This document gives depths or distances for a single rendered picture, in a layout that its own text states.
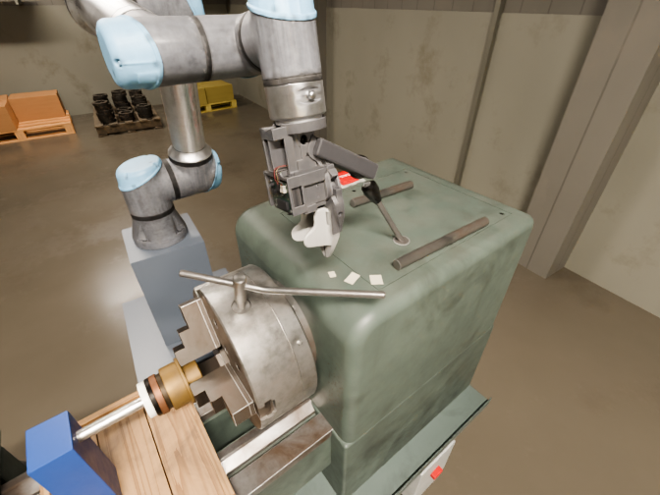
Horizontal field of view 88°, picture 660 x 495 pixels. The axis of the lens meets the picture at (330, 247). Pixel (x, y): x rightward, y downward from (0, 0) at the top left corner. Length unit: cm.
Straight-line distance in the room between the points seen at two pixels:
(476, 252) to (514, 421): 141
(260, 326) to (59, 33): 740
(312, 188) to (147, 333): 101
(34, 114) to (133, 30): 679
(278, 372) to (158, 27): 53
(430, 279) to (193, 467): 62
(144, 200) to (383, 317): 71
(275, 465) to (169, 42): 79
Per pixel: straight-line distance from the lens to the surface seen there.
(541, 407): 220
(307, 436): 90
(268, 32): 46
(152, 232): 108
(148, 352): 131
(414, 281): 66
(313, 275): 66
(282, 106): 45
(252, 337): 62
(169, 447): 94
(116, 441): 99
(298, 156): 47
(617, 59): 256
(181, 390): 73
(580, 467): 212
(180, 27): 51
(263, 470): 88
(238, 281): 57
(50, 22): 781
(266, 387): 65
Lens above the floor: 168
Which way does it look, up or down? 36 degrees down
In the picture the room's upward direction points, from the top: straight up
